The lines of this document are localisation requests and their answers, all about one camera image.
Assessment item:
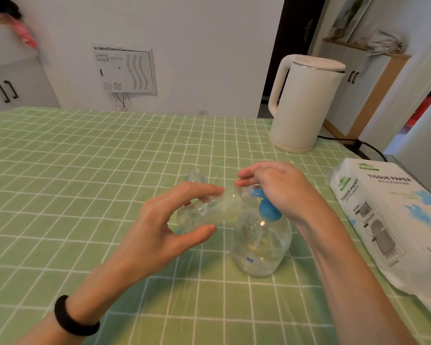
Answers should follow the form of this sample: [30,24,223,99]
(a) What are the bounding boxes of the white wall panel cover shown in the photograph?
[92,45,157,96]

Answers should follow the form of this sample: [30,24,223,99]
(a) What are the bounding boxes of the person's right forearm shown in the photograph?
[301,213,416,345]

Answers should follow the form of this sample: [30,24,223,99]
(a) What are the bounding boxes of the crumpled grey paper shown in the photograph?
[365,31,406,55]

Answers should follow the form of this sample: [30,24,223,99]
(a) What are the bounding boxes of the small clear plastic bottle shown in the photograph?
[185,168,209,185]
[176,184,261,234]

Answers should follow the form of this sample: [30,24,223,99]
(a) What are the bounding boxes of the white tissue paper pack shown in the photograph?
[329,157,431,315]

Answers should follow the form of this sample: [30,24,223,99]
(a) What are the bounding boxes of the red object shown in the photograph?
[404,96,431,132]

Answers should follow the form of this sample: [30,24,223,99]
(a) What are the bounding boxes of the thin loose wall wires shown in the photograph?
[112,92,131,112]

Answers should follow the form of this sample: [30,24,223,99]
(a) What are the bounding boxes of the black wrist band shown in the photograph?
[54,295,101,337]

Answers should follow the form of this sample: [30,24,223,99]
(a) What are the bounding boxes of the person's right hand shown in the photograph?
[234,161,338,230]

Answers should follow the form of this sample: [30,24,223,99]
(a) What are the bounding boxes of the black hanging item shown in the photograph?
[0,0,22,20]

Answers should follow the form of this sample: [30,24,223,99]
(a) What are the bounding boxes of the person's left hand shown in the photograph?
[111,182,225,284]

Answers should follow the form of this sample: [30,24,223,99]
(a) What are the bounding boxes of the green checked tablecloth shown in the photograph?
[0,106,431,345]

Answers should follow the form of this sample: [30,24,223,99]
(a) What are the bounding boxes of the white door wooden side cabinet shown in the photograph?
[321,37,412,140]

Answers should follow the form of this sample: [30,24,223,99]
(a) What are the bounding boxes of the leaning framed picture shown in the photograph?
[325,0,375,43]

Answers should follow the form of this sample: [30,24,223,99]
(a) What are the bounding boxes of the pink hanging item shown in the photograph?
[0,12,39,51]

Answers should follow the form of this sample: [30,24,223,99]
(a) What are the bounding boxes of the black power cable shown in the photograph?
[317,135,388,162]

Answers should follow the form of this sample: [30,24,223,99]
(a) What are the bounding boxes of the wooden top white cabinet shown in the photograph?
[0,23,61,114]

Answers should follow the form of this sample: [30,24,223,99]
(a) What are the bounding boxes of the large clear bottle blue pump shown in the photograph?
[230,188,293,278]

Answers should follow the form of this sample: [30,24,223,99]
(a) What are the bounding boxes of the cream electric kettle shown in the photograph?
[268,54,347,154]

